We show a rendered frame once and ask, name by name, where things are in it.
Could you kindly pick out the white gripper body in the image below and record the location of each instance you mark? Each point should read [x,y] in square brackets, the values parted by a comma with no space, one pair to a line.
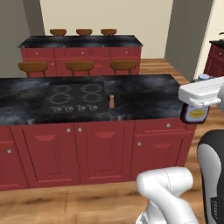
[198,89]

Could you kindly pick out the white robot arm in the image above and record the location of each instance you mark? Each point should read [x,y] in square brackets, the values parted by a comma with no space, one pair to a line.
[166,186]

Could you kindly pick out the dark bottle with yellow label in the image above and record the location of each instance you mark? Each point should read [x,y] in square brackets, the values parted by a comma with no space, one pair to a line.
[194,114]

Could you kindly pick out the red cupboard with black top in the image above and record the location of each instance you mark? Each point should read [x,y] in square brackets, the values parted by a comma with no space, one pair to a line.
[215,58]

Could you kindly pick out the silver round knob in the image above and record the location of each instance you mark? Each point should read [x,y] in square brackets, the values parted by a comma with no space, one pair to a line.
[139,143]
[168,125]
[68,130]
[9,150]
[79,129]

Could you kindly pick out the red drawer front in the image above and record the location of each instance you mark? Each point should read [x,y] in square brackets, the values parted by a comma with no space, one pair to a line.
[154,126]

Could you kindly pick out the red cupboard door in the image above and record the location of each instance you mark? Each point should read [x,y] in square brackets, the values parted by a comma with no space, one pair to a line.
[105,154]
[160,154]
[46,157]
[8,166]

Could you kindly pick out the brown wooden stool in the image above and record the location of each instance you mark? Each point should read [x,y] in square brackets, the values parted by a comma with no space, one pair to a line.
[84,31]
[79,66]
[108,31]
[123,65]
[58,31]
[32,66]

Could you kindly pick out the red island with black top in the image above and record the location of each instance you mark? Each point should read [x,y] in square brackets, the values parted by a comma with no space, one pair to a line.
[81,48]

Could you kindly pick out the black hob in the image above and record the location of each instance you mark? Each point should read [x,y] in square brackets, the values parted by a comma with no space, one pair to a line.
[74,100]

